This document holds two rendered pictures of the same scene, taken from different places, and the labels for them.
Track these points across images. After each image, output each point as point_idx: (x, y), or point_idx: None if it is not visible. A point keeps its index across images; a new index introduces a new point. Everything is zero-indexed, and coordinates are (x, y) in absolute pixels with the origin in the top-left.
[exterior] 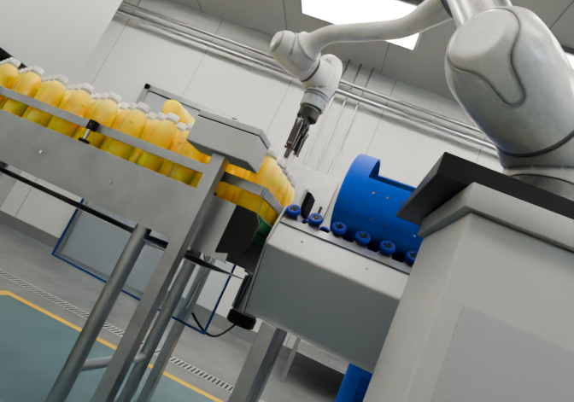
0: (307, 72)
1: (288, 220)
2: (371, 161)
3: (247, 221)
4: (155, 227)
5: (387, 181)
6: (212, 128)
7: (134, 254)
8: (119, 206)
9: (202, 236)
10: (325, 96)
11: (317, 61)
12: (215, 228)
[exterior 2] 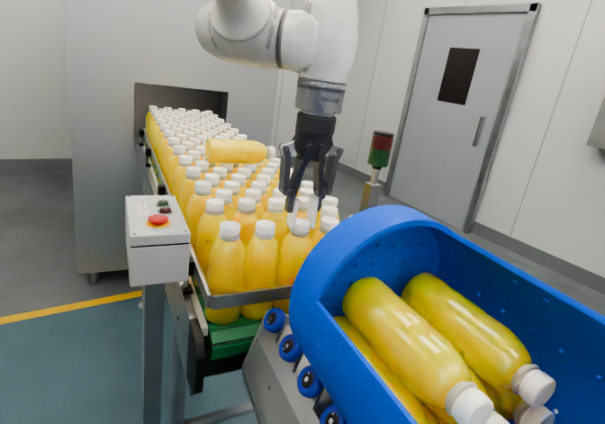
0: (266, 58)
1: (266, 338)
2: (340, 250)
3: (193, 349)
4: (173, 320)
5: (470, 248)
6: (126, 226)
7: (176, 340)
8: (166, 285)
9: (183, 349)
10: (321, 81)
11: (274, 26)
12: (185, 344)
